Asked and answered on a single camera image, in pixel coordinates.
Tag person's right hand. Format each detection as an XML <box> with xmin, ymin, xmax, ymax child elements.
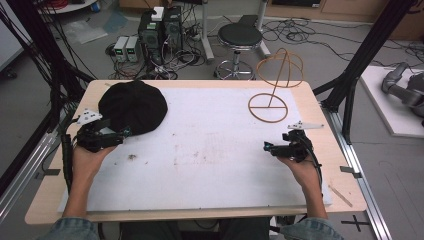
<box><xmin>275</xmin><ymin>155</ymin><xmax>322</xmax><ymax>189</ymax></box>

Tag person's legs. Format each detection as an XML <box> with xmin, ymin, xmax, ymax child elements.
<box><xmin>119</xmin><ymin>218</ymin><xmax>272</xmax><ymax>240</ymax></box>

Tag thin wooden stick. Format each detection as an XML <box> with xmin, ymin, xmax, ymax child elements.
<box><xmin>327</xmin><ymin>184</ymin><xmax>354</xmax><ymax>208</ymax></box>

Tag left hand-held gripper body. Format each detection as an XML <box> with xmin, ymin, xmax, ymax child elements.
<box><xmin>75</xmin><ymin>108</ymin><xmax>125</xmax><ymax>154</ymax></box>

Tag black computer tower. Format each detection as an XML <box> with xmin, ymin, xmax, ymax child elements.
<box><xmin>137</xmin><ymin>10</ymin><xmax>165</xmax><ymax>66</ymax></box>
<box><xmin>162</xmin><ymin>5</ymin><xmax>185</xmax><ymax>54</ymax></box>

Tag grey power supply unit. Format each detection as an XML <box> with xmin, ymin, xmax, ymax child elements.
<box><xmin>125</xmin><ymin>35</ymin><xmax>140</xmax><ymax>63</ymax></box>
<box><xmin>112</xmin><ymin>35</ymin><xmax>130</xmax><ymax>63</ymax></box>

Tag copper wire hat stand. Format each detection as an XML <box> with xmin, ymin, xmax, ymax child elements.
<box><xmin>247</xmin><ymin>47</ymin><xmax>305</xmax><ymax>124</ymax></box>

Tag aluminium rail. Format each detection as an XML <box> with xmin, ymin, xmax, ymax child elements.
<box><xmin>319</xmin><ymin>101</ymin><xmax>394</xmax><ymax>240</ymax></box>
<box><xmin>0</xmin><ymin>109</ymin><xmax>69</xmax><ymax>224</ymax></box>

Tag tangle of floor cables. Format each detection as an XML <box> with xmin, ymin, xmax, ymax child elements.
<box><xmin>105</xmin><ymin>6</ymin><xmax>214</xmax><ymax>81</ymax></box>

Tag person's left hand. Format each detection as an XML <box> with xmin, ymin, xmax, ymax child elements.
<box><xmin>71</xmin><ymin>144</ymin><xmax>117</xmax><ymax>183</ymax></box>

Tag white table mat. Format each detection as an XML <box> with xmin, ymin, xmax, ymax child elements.
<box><xmin>57</xmin><ymin>87</ymin><xmax>334</xmax><ymax>214</ymax></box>

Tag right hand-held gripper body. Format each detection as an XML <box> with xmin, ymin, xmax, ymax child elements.
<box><xmin>270</xmin><ymin>121</ymin><xmax>325</xmax><ymax>164</ymax></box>

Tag grey tape strip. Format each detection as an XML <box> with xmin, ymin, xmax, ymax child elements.
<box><xmin>34</xmin><ymin>168</ymin><xmax>62</xmax><ymax>180</ymax></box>
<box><xmin>339</xmin><ymin>165</ymin><xmax>363</xmax><ymax>179</ymax></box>

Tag white box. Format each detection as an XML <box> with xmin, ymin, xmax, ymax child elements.
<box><xmin>150</xmin><ymin>6</ymin><xmax>165</xmax><ymax>22</ymax></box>

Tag white floor board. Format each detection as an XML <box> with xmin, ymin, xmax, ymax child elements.
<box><xmin>359</xmin><ymin>65</ymin><xmax>424</xmax><ymax>139</ymax></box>

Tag white desk leg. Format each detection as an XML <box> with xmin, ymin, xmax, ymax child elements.
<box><xmin>199</xmin><ymin>0</ymin><xmax>216</xmax><ymax>64</ymax></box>

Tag black metal frame post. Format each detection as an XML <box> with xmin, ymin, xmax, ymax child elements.
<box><xmin>312</xmin><ymin>0</ymin><xmax>418</xmax><ymax>145</ymax></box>
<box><xmin>0</xmin><ymin>0</ymin><xmax>98</xmax><ymax>198</ymax></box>

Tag black round stool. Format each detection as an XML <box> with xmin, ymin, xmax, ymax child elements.
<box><xmin>214</xmin><ymin>22</ymin><xmax>264</xmax><ymax>81</ymax></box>

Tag black hat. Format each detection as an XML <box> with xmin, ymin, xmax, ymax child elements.
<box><xmin>97</xmin><ymin>79</ymin><xmax>169</xmax><ymax>137</ymax></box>

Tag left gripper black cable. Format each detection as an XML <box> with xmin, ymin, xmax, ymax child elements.
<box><xmin>59</xmin><ymin>113</ymin><xmax>81</xmax><ymax>194</ymax></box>

